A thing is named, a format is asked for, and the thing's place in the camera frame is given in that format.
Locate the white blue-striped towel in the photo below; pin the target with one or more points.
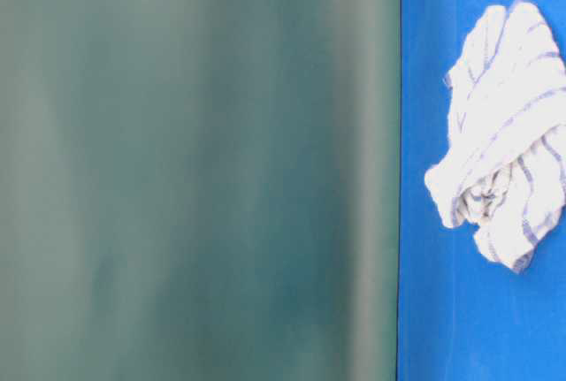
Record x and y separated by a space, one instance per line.
504 170

